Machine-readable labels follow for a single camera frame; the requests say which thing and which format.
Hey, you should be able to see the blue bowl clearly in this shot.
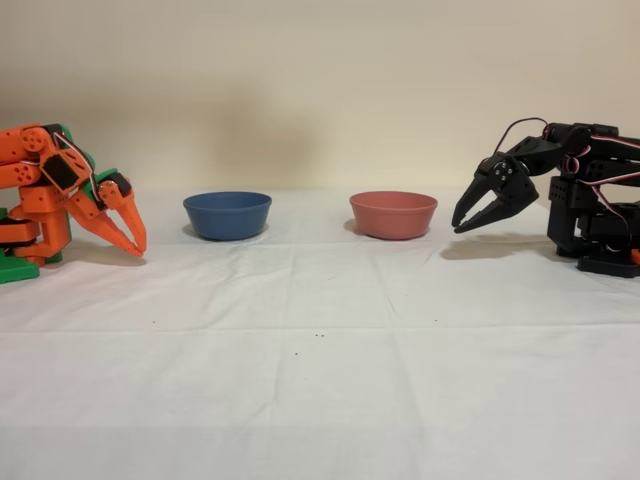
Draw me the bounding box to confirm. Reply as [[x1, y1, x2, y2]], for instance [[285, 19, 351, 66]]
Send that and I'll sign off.
[[182, 191, 274, 241]]

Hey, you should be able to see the thin servo cable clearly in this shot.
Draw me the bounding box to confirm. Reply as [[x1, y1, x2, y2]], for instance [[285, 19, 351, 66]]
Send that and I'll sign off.
[[52, 128, 97, 201]]

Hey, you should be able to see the red white black servo cable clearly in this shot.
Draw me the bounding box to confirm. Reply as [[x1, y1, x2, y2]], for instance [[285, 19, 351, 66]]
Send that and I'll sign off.
[[491, 117, 550, 156]]

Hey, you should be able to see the red bowl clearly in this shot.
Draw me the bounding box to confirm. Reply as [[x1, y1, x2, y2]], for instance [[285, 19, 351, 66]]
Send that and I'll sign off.
[[348, 190, 439, 242]]

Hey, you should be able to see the white tablecloth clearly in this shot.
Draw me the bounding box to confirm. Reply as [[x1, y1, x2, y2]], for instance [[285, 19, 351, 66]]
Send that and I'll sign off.
[[0, 187, 640, 480]]

